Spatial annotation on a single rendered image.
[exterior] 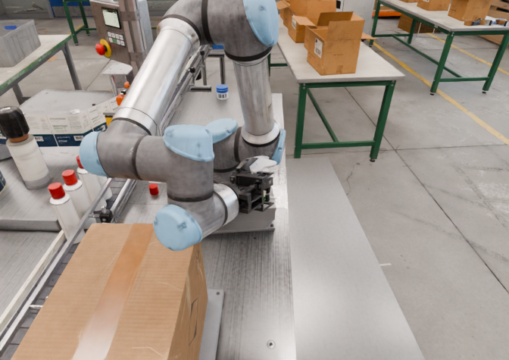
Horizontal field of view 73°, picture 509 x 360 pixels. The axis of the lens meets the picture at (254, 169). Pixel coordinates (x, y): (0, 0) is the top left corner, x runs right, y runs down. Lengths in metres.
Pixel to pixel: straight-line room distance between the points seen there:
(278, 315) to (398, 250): 1.52
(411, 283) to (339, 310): 1.27
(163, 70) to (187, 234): 0.32
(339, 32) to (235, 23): 1.83
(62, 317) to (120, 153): 0.30
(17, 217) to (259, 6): 1.02
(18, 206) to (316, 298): 1.03
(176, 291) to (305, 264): 0.51
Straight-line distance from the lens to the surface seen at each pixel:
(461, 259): 2.50
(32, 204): 1.40
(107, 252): 0.77
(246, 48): 0.79
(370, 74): 2.73
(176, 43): 0.74
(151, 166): 0.54
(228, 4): 0.78
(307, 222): 1.20
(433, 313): 2.16
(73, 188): 1.11
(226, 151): 1.06
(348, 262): 1.11
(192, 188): 0.53
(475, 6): 4.92
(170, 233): 0.55
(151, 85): 0.66
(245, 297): 1.00
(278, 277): 1.04
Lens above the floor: 1.65
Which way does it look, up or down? 35 degrees down
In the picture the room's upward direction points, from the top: straight up
